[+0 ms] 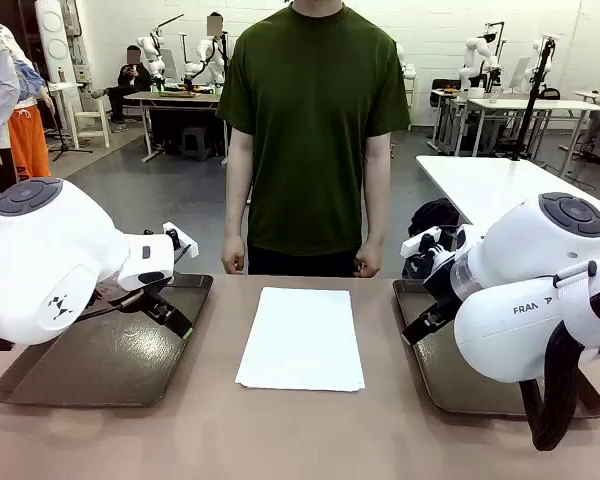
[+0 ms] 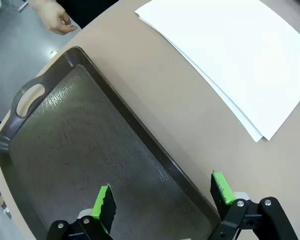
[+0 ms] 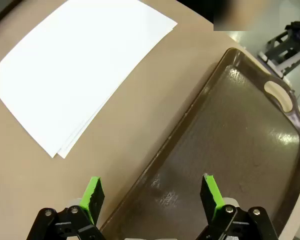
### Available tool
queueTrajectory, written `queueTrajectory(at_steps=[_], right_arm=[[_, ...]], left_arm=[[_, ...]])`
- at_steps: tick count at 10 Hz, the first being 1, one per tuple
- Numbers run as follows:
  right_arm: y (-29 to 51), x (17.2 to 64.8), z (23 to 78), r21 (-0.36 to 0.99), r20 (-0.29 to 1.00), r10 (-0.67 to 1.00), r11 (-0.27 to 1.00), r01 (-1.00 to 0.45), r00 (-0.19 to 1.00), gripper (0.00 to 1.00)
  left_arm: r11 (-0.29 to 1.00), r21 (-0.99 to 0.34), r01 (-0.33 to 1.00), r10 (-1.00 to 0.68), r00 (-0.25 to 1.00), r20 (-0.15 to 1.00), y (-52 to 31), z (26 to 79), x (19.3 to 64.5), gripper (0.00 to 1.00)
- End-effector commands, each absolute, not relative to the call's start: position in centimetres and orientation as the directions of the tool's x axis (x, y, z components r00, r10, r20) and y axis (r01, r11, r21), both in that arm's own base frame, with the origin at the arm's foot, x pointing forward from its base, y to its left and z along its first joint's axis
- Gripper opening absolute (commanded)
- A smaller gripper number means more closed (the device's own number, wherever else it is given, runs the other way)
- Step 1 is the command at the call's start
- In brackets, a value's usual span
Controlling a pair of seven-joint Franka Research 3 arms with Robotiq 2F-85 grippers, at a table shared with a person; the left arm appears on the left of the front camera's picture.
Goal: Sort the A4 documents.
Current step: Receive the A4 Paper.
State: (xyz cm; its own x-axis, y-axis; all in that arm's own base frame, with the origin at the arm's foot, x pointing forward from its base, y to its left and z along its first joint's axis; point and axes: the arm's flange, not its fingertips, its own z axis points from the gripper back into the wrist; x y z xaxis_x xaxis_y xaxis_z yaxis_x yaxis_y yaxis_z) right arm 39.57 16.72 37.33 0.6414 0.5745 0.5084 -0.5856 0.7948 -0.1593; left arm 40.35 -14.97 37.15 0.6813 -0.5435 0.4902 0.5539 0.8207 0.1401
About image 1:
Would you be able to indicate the brown topped lab table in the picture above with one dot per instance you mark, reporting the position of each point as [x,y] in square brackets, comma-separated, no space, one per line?
[180,97]

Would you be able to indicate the white A4 paper sheet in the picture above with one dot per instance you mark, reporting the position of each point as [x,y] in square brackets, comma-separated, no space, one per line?
[300,340]

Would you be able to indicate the seated person in black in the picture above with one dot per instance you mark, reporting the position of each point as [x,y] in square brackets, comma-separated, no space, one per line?
[130,80]

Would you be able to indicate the white cup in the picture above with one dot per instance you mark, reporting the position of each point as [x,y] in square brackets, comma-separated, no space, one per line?
[475,92]

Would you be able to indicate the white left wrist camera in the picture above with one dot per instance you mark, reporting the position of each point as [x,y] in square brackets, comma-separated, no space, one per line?
[182,242]

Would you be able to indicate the person's neck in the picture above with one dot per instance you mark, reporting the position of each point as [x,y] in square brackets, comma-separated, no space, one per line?
[317,7]

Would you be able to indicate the white lab robot arm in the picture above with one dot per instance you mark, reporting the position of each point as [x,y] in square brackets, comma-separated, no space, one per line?
[472,50]
[152,55]
[536,50]
[207,50]

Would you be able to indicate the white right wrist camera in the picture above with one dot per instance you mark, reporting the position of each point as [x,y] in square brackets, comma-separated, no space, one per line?
[420,242]

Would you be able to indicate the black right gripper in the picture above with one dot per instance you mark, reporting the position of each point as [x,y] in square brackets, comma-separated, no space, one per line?
[442,277]

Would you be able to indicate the grey plastic stool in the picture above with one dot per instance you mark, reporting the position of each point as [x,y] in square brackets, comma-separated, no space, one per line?
[194,142]

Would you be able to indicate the brown plastic serving tray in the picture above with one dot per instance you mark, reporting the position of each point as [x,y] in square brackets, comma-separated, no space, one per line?
[120,360]
[440,380]

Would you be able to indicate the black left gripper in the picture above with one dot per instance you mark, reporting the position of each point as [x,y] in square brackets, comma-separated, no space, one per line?
[150,294]

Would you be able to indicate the person's right forearm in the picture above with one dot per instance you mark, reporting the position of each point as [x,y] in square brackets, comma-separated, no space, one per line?
[237,200]

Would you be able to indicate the black tripod stand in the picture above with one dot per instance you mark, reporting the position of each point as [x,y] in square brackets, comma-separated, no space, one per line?
[62,148]

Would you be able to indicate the large white table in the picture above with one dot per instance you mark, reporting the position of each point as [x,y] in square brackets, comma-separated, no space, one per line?
[480,185]

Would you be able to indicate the grey computer monitor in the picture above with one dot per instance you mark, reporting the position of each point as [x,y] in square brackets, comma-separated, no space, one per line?
[520,72]

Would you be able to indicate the black trousers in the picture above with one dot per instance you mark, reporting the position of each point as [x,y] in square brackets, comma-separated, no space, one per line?
[305,262]

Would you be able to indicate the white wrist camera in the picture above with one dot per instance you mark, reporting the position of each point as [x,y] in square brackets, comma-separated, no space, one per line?
[420,242]
[182,242]

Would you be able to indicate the black bag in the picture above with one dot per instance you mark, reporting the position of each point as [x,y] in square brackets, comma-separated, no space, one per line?
[435,215]

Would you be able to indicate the person's left forearm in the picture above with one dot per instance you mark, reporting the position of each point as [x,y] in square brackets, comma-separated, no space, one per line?
[377,200]

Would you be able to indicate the person's right hand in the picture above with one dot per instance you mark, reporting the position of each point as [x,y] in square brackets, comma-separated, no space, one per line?
[235,255]

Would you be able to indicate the standing person with blurred face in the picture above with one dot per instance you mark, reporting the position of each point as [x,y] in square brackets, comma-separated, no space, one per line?
[215,22]

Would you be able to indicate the white standing air conditioner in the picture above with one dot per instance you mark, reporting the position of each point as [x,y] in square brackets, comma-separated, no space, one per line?
[55,40]

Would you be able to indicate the small bottle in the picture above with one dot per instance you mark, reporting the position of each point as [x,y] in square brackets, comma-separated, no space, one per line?
[61,75]

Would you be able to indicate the long white lab table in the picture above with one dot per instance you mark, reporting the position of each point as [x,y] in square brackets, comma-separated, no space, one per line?
[530,103]

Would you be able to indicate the black pole stand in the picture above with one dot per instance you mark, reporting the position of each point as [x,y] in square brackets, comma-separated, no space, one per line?
[532,105]

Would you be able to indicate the clear drinking glass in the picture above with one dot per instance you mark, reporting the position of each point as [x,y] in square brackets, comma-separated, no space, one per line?
[495,96]

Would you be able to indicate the person's left hand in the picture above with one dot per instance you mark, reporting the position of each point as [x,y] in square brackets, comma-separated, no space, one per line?
[369,261]

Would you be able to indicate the black step stool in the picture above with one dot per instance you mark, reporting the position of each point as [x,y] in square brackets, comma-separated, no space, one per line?
[412,270]

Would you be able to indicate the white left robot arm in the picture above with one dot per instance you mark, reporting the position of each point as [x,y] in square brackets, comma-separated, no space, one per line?
[55,250]

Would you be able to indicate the small white side table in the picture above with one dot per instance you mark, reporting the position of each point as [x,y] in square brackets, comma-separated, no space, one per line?
[62,86]

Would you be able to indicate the white wooden chair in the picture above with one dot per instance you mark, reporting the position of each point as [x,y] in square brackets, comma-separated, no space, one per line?
[92,117]

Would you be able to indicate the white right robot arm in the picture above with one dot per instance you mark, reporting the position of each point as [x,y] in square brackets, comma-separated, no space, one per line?
[530,250]

